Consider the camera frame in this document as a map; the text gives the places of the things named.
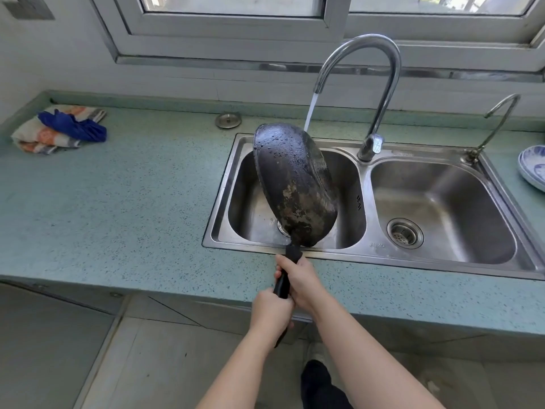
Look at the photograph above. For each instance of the blue and white plate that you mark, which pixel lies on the blue and white plate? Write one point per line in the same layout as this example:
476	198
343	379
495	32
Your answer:
533	166

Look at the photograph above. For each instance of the person's left fingers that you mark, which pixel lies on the person's left fingers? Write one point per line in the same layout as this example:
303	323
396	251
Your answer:
286	313

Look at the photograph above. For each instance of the person's left forearm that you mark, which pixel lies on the person's left forearm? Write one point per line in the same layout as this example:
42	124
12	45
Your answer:
238	370

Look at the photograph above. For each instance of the person's right thumb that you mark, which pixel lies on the person's right thumb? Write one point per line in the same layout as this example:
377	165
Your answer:
284	263

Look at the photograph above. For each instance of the round metal drain strainer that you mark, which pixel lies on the round metal drain strainer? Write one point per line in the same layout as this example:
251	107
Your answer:
405	233

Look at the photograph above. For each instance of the grey wall socket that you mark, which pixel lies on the grey wall socket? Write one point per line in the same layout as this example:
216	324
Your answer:
27	6

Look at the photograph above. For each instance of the orange and white patterned cloth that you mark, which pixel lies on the orange and white patterned cloth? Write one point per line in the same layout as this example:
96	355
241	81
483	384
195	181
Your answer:
47	134

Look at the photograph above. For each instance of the stainless steel double sink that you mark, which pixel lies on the stainless steel double sink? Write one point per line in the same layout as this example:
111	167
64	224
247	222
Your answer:
383	208

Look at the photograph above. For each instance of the person's dark trouser leg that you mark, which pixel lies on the person's dark trouser leg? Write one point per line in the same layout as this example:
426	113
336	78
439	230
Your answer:
319	387

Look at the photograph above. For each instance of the person's right forearm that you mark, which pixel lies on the person's right forearm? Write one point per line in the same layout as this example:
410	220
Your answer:
362	353

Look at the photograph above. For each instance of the tall chrome gooseneck faucet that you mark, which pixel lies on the tall chrome gooseneck faucet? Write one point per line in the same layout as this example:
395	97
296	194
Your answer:
374	102

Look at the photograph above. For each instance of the person's left hand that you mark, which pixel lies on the person's left hand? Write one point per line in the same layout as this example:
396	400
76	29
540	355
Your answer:
268	313

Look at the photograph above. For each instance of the blue cloth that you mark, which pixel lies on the blue cloth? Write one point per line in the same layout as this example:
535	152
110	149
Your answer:
76	125

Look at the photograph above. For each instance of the white framed window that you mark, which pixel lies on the white framed window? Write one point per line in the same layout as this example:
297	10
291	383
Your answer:
323	25

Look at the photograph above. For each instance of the small chrome gooseneck faucet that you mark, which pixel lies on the small chrome gooseneck faucet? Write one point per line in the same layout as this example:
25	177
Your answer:
496	123

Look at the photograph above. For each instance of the black frying pan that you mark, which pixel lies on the black frying pan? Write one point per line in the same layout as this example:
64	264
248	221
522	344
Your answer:
293	183

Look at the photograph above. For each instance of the round metal sink stopper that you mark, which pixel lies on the round metal sink stopper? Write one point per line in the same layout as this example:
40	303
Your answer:
228	120

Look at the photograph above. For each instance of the person's right hand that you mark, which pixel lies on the person's right hand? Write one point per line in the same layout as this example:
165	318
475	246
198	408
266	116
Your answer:
303	281

